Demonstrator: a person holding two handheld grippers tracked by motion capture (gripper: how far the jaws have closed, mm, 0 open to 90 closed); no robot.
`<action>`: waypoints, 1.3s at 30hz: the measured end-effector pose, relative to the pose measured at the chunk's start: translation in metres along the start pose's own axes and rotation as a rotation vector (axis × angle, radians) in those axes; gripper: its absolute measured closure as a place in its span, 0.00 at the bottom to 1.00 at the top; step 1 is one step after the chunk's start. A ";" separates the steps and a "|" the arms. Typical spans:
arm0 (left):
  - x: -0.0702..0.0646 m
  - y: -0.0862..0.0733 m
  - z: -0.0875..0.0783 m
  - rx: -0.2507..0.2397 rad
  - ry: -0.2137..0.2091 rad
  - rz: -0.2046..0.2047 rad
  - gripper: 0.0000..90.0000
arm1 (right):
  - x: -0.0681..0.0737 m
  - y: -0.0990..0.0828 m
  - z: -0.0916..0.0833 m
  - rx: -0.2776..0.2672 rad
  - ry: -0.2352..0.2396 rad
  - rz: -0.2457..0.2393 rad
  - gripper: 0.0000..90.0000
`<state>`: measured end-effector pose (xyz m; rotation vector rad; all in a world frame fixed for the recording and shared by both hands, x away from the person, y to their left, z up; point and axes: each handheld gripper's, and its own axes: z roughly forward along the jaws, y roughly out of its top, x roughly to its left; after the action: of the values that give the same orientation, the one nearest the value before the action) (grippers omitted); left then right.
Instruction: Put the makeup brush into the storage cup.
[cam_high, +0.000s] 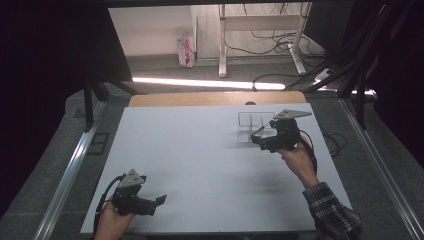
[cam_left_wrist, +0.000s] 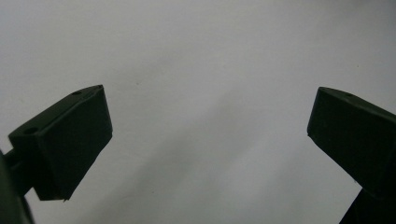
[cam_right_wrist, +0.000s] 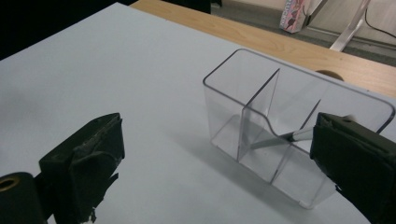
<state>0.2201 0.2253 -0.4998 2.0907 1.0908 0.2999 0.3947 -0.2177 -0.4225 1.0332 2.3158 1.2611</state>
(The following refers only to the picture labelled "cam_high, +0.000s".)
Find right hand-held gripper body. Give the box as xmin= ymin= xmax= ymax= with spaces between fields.
xmin=269 ymin=108 xmax=313 ymax=151

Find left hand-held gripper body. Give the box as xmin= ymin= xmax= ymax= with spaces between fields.
xmin=111 ymin=168 xmax=148 ymax=216

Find clear acrylic organizer box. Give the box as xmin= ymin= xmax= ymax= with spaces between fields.
xmin=236 ymin=111 xmax=278 ymax=144

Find person's left hand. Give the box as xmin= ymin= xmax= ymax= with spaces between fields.
xmin=93 ymin=201 xmax=136 ymax=240

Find person's right hand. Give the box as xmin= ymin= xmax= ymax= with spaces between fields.
xmin=277 ymin=142 xmax=321 ymax=190

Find black floor plate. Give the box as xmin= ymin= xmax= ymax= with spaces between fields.
xmin=86 ymin=132 xmax=110 ymax=156

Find black metal stand bars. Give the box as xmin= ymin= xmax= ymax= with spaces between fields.
xmin=285 ymin=3 xmax=379 ymax=131

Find black metal stand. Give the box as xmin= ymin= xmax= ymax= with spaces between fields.
xmin=82 ymin=75 xmax=143 ymax=132

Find colourful printed carton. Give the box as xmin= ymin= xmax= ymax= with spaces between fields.
xmin=176 ymin=32 xmax=197 ymax=69

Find dark curtain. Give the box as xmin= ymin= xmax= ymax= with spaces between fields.
xmin=304 ymin=0 xmax=424 ymax=168
xmin=0 ymin=0 xmax=134 ymax=218

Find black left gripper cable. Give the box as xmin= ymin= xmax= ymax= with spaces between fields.
xmin=92 ymin=174 xmax=125 ymax=236

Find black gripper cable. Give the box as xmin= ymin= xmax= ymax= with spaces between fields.
xmin=297 ymin=129 xmax=318 ymax=175
xmin=92 ymin=174 xmax=125 ymax=236

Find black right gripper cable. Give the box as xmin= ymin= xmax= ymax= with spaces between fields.
xmin=297 ymin=129 xmax=318 ymax=175

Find thin black looped floor cable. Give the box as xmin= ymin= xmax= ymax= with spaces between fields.
xmin=320 ymin=127 xmax=348 ymax=158

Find black cable across light strip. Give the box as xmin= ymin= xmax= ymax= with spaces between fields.
xmin=251 ymin=72 xmax=303 ymax=92

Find aluminium rail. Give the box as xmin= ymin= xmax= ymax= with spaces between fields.
xmin=32 ymin=99 xmax=108 ymax=240
xmin=337 ymin=97 xmax=424 ymax=240

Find tangle of black floor cables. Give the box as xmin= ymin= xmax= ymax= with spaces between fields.
xmin=225 ymin=29 xmax=325 ymax=58

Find white metal desk frame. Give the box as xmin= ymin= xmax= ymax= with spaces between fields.
xmin=217 ymin=3 xmax=308 ymax=78

